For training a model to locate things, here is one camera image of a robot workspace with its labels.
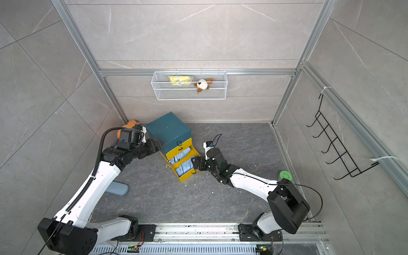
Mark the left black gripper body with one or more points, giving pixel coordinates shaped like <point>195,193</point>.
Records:
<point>146,149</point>

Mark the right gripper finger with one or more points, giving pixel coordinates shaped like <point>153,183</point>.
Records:
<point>196,159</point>
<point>198,167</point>

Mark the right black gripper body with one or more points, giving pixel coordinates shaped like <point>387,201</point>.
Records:
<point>207,166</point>

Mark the blue umbrella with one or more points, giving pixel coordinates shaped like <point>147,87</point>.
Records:
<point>179,156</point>
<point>184,167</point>

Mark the teal drawer cabinet yellow base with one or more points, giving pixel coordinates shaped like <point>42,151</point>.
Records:
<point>176,137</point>

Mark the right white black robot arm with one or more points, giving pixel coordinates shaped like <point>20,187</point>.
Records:
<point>288,207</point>

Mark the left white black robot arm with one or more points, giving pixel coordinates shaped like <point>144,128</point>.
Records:
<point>69,232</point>

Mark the orange plush toy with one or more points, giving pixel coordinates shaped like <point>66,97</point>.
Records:
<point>129,125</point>

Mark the blue grey sponge pad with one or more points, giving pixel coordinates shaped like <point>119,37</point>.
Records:
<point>118,189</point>

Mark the yellow packet in basket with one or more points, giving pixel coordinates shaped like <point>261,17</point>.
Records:
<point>181,80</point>

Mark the green round lid container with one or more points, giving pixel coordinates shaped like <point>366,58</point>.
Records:
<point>285,175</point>

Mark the brown white plush dog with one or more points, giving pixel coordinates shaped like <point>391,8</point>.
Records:
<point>203,84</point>

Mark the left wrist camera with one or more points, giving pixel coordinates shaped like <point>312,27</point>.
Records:
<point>138,134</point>

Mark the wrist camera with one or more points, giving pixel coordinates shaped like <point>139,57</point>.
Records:
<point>208,148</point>
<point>138,134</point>

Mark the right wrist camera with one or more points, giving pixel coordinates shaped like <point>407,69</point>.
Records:
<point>208,148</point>

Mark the white wire wall basket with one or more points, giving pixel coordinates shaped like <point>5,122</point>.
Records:
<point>164,91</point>

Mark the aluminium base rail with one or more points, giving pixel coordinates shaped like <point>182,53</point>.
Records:
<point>220,239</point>

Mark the black wall hook rack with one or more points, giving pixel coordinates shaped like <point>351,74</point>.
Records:
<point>336,145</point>

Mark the aluminium frame profile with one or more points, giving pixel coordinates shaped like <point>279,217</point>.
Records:
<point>363,132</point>

